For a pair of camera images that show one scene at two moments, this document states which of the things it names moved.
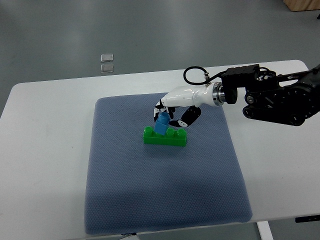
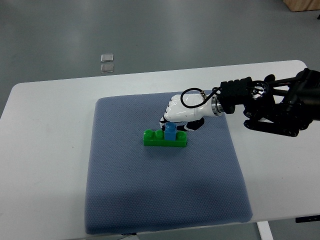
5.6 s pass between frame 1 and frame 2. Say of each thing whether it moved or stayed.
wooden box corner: stayed
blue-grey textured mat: stayed
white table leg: stayed
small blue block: moved
